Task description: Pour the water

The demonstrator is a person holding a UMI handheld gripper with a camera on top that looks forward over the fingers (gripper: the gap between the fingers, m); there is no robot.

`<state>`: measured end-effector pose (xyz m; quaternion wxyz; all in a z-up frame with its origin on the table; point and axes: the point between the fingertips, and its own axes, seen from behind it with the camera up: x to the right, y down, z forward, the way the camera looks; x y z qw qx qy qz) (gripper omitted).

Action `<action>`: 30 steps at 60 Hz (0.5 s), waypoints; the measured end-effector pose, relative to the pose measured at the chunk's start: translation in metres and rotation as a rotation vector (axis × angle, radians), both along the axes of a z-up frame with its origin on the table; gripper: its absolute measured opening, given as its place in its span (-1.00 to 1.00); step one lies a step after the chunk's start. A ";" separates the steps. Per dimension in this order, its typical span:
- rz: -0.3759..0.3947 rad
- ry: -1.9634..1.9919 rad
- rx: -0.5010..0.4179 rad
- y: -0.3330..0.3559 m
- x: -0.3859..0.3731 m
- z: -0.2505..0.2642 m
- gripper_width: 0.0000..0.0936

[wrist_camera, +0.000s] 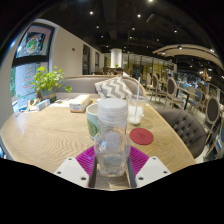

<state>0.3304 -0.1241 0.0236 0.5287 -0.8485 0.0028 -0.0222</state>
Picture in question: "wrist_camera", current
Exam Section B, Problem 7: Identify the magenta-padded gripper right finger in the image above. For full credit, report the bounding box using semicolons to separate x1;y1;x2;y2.
126;145;172;189

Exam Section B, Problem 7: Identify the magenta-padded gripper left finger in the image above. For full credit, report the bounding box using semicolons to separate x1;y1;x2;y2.
53;145;99;189

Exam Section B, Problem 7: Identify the clear bottle with white cap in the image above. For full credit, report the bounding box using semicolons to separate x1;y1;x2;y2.
94;97;132;178

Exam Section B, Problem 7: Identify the flat round red coaster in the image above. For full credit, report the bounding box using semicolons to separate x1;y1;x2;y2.
129;127;155;146

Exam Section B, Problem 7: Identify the dark grey tufted armchair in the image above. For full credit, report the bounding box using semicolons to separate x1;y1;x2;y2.
154;107;208;159

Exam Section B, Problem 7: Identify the white mug with green print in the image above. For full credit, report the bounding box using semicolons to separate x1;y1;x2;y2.
85;102;101;141

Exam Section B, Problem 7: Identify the clear plastic cup with straw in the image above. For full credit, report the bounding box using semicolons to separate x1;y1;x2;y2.
126;77;149;127

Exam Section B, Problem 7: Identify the white cardboard box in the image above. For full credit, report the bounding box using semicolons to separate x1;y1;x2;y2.
68;94;92;113

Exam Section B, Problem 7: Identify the light blue tissue box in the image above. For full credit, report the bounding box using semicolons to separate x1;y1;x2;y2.
35;98;51;112

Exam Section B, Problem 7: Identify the group of wooden café chairs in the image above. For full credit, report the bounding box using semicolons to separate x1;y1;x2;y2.
144;72;224;158

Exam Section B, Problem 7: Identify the grey upholstered sofa bench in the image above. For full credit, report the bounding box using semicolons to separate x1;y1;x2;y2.
54;74;148;101

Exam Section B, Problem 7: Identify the grey white chevron pillow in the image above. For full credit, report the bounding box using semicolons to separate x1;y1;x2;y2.
94;76;134;100

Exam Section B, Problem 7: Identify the potted green plant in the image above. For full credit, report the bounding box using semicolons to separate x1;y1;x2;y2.
30;65;73;101

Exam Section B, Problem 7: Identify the person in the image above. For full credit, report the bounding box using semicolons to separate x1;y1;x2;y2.
114;67;130;78

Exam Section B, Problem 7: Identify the group of ceiling spotlights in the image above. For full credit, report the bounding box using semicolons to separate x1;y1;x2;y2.
88;0;218;54

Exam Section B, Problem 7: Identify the framed wall poster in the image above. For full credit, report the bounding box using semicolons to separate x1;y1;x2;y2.
14;22;56;59

